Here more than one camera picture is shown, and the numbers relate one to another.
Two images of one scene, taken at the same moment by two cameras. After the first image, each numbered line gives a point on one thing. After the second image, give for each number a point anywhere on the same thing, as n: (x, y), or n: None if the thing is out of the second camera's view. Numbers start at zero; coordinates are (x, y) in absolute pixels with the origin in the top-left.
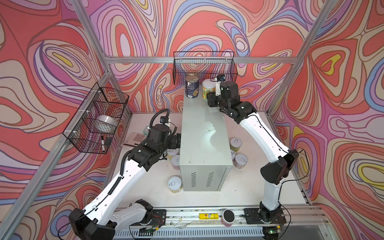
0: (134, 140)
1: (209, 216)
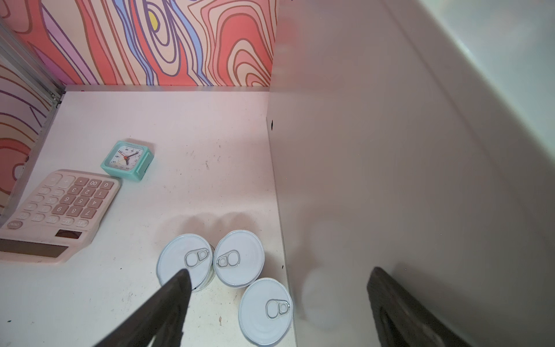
0: (58, 220)
1: None
